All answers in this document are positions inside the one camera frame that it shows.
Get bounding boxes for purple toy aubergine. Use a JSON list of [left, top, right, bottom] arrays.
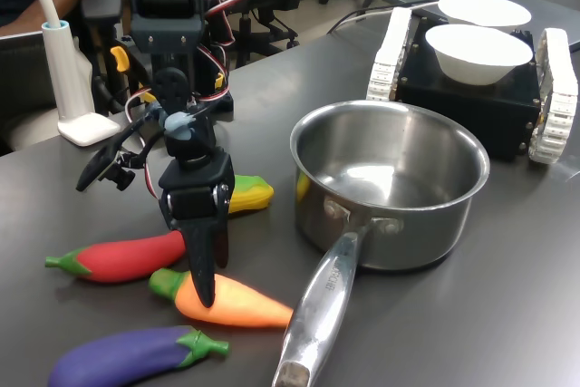
[[47, 325, 231, 387]]

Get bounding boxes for pale grey putty lump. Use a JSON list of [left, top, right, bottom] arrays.
[[144, 103, 199, 141]]

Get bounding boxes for red toy chilli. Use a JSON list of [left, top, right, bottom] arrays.
[[43, 229, 188, 285]]

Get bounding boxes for orange toy carrot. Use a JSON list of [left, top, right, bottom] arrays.
[[148, 267, 295, 329]]

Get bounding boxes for yellow green toy corn cob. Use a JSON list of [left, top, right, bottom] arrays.
[[227, 174, 276, 215]]

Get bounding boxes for white post with blue ring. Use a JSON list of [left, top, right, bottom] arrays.
[[22, 0, 122, 148]]

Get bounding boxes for black tracked vehicle, white tracks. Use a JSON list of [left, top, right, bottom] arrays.
[[365, 5, 580, 165]]

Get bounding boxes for steel pan with long handle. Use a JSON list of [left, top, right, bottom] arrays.
[[271, 100, 492, 387]]

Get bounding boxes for thin white cable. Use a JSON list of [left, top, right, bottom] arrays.
[[326, 0, 439, 35]]

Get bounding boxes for white bowl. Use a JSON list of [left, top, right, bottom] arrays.
[[437, 0, 532, 30], [424, 24, 535, 87]]

